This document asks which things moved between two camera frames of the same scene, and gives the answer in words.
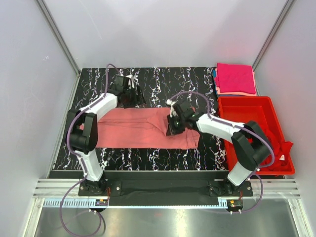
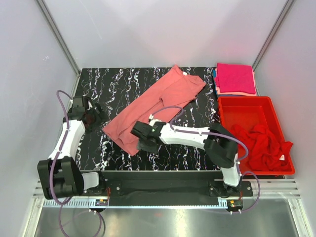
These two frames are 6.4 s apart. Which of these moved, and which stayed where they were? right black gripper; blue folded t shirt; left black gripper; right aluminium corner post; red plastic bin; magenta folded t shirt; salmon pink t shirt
Moved: salmon pink t shirt; right black gripper; left black gripper
Stayed: right aluminium corner post; red plastic bin; blue folded t shirt; magenta folded t shirt
